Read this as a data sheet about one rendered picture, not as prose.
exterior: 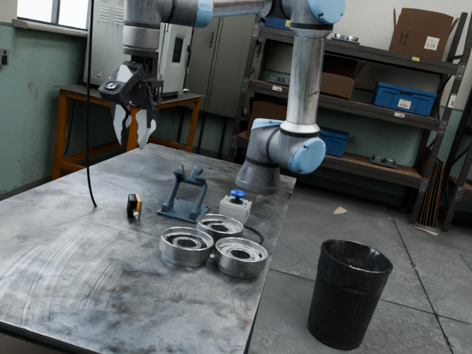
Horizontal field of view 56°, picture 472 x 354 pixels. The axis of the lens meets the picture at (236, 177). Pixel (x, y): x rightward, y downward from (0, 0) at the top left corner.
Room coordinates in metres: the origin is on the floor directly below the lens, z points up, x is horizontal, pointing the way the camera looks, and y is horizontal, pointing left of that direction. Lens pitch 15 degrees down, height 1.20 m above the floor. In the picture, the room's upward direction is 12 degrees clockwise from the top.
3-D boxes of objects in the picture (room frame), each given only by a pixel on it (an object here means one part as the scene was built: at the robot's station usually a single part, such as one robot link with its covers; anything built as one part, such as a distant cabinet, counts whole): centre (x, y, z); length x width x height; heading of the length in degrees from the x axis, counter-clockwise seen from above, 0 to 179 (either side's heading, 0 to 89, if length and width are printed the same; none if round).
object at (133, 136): (3.58, 0.86, 0.39); 1.50 x 0.62 x 0.78; 171
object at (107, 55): (3.38, 0.84, 1.10); 0.62 x 0.61 x 0.65; 171
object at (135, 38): (0.97, 0.26, 1.19); 0.08 x 0.08 x 0.05
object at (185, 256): (0.81, 0.07, 0.82); 0.10 x 0.10 x 0.04
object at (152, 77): (0.98, 0.25, 1.11); 0.09 x 0.08 x 0.12; 166
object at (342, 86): (4.46, -0.74, 1.19); 0.52 x 0.42 x 0.38; 81
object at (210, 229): (0.92, 0.01, 0.82); 0.10 x 0.10 x 0.04
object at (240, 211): (1.09, -0.02, 0.82); 0.08 x 0.07 x 0.05; 171
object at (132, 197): (0.95, 0.22, 0.82); 0.17 x 0.02 x 0.04; 21
